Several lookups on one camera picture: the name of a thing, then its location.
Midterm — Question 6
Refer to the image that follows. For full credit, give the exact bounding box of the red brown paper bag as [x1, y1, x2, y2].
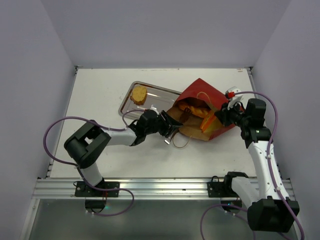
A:
[166, 78, 235, 142]

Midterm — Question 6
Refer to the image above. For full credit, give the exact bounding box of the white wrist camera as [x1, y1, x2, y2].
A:
[225, 86, 243, 102]
[144, 104, 159, 115]

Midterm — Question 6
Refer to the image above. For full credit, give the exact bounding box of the seeded bread slice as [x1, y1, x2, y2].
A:
[130, 86, 148, 106]

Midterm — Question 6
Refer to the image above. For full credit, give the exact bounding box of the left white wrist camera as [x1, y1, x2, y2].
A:
[144, 104, 159, 115]

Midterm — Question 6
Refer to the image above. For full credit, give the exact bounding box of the stainless steel tray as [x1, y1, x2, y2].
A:
[118, 81, 181, 120]

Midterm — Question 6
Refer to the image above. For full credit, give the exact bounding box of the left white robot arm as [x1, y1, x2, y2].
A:
[64, 109, 183, 197]

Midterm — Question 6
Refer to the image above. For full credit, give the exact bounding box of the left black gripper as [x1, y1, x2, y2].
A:
[144, 110, 183, 137]

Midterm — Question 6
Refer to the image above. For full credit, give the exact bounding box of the braided orange bread loaf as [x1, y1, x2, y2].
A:
[178, 102, 210, 119]

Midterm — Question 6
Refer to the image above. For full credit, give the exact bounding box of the aluminium mounting rail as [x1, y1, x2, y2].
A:
[32, 177, 293, 200]

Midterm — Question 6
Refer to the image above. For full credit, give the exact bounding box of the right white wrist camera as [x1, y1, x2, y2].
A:
[225, 86, 243, 102]

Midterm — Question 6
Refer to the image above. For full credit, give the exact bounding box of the fake triangle sandwich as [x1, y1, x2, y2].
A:
[200, 110, 223, 133]

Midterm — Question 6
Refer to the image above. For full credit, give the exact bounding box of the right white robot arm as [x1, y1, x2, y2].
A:
[215, 98, 300, 233]

